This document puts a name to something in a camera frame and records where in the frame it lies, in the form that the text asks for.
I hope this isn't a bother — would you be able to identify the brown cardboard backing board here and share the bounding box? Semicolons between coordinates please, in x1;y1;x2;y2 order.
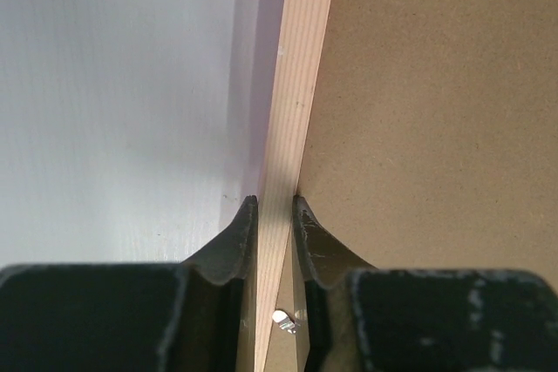
262;0;557;371

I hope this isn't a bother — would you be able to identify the pink wooden picture frame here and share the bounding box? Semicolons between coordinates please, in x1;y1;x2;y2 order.
254;0;331;371

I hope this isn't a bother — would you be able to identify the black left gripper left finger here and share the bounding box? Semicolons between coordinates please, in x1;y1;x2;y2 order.
1;196;258;371

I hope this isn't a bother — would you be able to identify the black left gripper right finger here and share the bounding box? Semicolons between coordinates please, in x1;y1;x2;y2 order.
292;196;557;371

